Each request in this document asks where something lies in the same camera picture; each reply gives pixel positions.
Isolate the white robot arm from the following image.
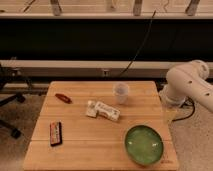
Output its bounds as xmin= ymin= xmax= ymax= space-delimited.
xmin=159 ymin=60 xmax=213 ymax=113

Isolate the green ceramic bowl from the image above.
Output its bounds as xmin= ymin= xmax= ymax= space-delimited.
xmin=124 ymin=125 xmax=164 ymax=166

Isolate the white toothpaste box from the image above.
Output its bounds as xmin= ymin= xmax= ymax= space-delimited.
xmin=86 ymin=101 xmax=120 ymax=121

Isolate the small red brown tool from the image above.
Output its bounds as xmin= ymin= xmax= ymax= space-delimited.
xmin=55 ymin=93 xmax=72 ymax=104

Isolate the black red flat box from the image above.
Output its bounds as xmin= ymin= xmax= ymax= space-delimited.
xmin=50 ymin=122 xmax=62 ymax=146

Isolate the black office chair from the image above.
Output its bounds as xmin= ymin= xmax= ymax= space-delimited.
xmin=0 ymin=64 xmax=26 ymax=139

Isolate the black hanging cable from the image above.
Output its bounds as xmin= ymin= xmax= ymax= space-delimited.
xmin=118 ymin=9 xmax=157 ymax=78

